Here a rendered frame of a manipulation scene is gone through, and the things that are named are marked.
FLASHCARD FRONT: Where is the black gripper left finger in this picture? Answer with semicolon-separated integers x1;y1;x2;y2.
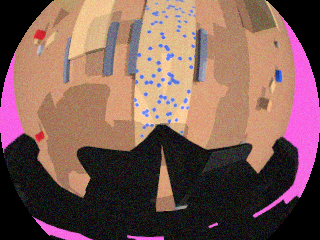
76;124;163;203

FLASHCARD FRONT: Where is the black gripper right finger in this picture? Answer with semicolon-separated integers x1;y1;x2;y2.
161;124;253;207

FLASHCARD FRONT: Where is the red block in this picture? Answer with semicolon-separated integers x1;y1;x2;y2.
35;132;44;141
35;29;47;40

